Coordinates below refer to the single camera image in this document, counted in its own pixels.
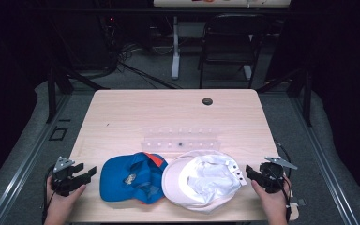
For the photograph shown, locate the black metal stand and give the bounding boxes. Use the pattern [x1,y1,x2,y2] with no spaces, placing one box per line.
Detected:
[256,66,314,128]
[45,60,111,124]

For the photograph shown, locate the person's left hand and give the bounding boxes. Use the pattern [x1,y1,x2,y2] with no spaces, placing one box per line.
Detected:
[45,175,87,219]

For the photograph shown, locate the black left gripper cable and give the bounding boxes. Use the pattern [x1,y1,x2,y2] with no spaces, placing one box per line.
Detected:
[41,165,57,225]

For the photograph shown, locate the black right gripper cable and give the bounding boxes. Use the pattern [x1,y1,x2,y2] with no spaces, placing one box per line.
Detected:
[266,140,293,223]

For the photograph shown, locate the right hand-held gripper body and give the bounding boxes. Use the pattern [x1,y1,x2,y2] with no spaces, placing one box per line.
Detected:
[258,156,299,194]

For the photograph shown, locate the black floor cables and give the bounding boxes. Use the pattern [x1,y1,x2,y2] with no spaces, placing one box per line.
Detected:
[104,18,184,90]

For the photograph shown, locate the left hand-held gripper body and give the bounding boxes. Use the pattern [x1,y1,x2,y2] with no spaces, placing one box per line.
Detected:
[50,156,80,198]

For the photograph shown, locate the person's right hand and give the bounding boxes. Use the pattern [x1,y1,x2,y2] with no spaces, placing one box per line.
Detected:
[250,175,293,219]

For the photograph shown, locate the white cap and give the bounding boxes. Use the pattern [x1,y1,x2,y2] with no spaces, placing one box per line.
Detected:
[161,149,248,214]

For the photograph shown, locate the clear acrylic rack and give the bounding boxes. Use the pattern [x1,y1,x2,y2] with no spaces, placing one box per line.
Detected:
[140,126,221,154]

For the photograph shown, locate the black folding chair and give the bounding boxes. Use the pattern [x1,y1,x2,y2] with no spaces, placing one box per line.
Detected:
[197,13,269,90]

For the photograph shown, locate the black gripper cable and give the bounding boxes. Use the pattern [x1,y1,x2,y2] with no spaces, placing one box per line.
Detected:
[41,165,57,225]
[266,140,293,223]

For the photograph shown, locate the blue cap with orange strap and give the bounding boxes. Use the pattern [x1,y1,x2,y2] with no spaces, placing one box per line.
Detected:
[98,151,169,205]

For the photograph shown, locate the grey metal table bracket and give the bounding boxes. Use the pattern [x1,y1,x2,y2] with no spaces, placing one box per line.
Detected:
[289,198,308,209]

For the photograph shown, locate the white desk leg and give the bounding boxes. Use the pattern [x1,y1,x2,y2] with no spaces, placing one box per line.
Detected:
[171,15,182,81]

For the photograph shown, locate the aluminium floor rail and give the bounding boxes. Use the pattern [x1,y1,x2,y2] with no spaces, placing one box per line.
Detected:
[0,93,73,225]
[290,93,360,225]

